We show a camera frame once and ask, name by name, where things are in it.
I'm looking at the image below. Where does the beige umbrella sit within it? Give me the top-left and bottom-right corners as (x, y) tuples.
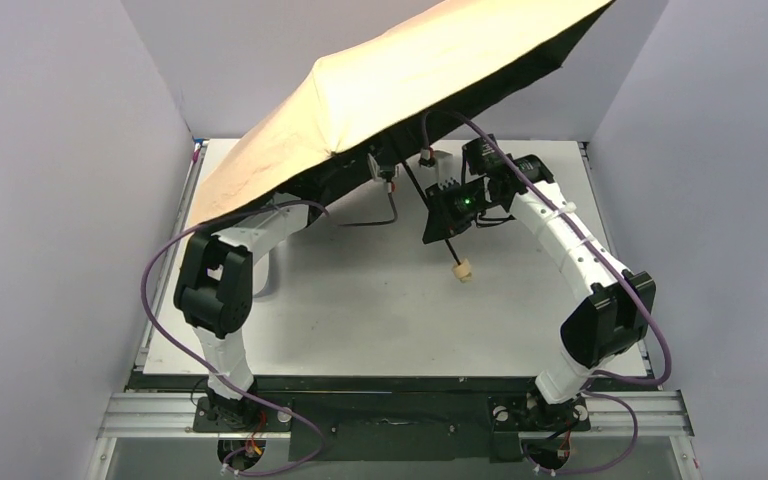
(185, 1), (609, 261)

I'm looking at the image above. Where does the purple zippered umbrella case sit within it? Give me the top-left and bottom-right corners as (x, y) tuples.
(253, 243), (283, 301)

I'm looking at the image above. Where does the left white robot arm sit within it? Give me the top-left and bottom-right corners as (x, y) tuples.
(173, 194), (325, 427)

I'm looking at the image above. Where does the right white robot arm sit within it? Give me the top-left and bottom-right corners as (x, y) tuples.
(419, 136), (655, 427)

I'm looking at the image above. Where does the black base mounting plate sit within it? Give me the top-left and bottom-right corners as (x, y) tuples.
(125, 370), (660, 464)

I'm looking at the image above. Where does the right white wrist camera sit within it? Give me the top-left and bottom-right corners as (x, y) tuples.
(418, 148), (454, 173)

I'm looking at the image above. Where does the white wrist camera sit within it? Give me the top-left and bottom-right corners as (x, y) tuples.
(418, 148), (454, 173)
(367, 153), (399, 183)

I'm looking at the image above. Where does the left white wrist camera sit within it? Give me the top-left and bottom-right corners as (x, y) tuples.
(367, 153), (399, 183)

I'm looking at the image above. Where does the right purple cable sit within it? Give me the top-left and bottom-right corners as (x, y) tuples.
(420, 109), (674, 477)

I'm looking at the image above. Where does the purple cable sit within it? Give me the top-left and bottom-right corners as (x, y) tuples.
(420, 109), (674, 477)
(141, 188), (401, 478)

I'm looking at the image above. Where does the aluminium front rail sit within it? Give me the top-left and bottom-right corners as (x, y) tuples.
(98, 391), (694, 439)

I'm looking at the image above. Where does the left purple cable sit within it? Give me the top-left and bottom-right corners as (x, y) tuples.
(141, 188), (401, 478)

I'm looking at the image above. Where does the aluminium left side rail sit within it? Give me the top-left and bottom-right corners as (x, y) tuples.
(132, 138), (208, 372)

